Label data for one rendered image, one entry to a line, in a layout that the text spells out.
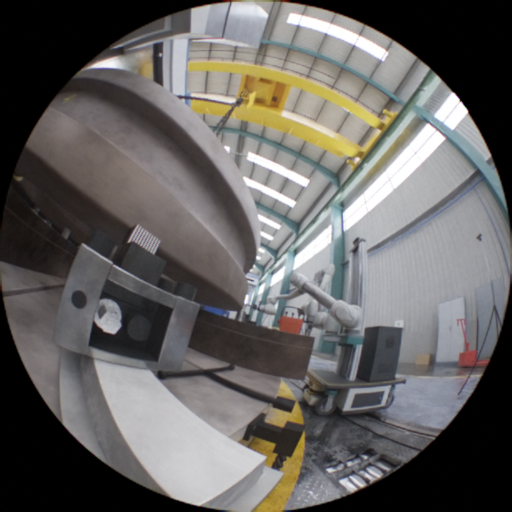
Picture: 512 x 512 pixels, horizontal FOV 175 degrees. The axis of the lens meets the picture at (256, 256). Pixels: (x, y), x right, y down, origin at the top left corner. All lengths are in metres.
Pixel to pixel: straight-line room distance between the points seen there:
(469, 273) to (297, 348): 6.53
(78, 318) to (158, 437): 0.25
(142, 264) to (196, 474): 0.45
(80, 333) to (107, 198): 0.54
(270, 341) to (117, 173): 1.43
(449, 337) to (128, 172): 6.90
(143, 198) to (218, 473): 0.86
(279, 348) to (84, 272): 1.29
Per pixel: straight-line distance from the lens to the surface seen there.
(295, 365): 1.41
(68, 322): 0.40
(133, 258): 0.47
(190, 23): 2.01
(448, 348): 6.40
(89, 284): 0.38
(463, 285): 7.06
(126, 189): 0.81
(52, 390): 0.54
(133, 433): 0.28
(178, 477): 0.24
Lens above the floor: 0.66
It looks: 24 degrees up
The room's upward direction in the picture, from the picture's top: 16 degrees clockwise
